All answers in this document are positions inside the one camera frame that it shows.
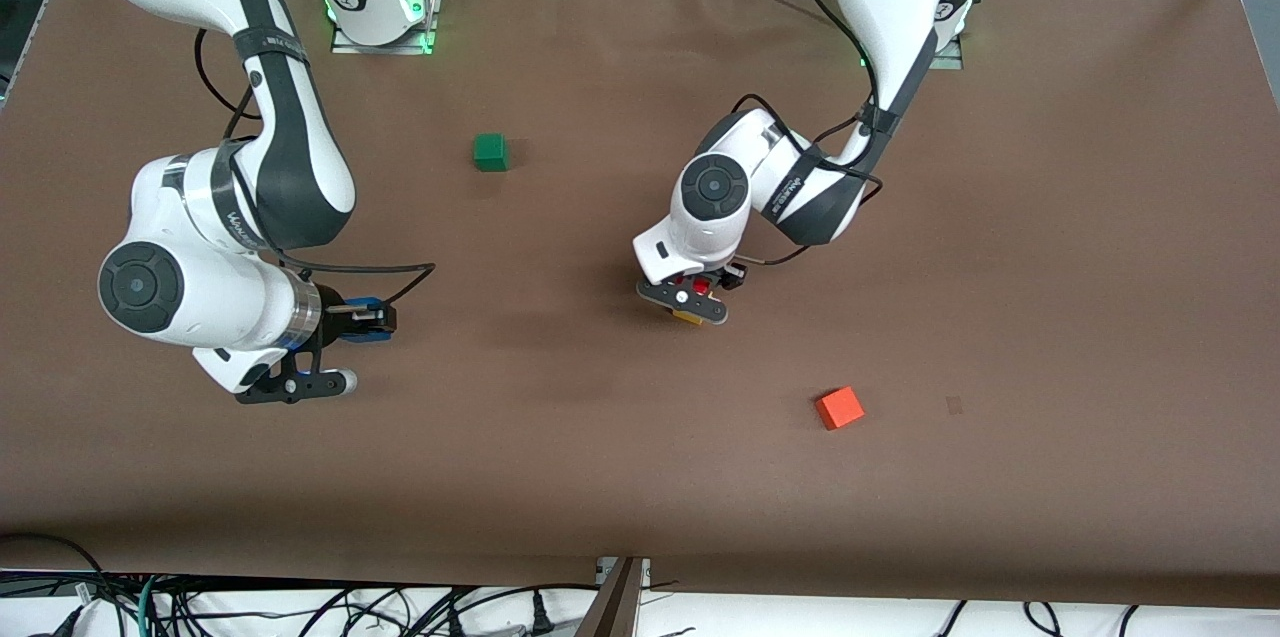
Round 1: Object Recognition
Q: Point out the blue cube block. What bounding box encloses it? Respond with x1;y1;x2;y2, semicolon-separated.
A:
341;295;391;344

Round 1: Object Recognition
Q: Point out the orange cube block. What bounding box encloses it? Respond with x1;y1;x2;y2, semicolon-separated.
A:
815;386;866;431

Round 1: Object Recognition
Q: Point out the brown table mat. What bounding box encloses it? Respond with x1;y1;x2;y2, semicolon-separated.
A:
0;0;1280;610

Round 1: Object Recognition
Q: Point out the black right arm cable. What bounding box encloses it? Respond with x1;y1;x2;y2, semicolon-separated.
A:
193;25;437;310

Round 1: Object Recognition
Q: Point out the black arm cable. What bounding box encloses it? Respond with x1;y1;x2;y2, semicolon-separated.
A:
193;25;437;310
733;0;888;269

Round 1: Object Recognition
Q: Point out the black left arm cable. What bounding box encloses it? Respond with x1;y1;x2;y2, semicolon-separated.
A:
733;0;888;269

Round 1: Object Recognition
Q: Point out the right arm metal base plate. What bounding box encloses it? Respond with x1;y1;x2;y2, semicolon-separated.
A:
330;0;439;56

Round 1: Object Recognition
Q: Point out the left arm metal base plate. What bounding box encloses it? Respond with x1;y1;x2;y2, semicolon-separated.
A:
857;32;965;71

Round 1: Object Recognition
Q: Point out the metal table edge bracket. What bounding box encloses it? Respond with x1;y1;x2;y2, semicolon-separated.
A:
580;556;652;637

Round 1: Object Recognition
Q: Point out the black arched cable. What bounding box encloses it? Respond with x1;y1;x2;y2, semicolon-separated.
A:
0;533;109;586

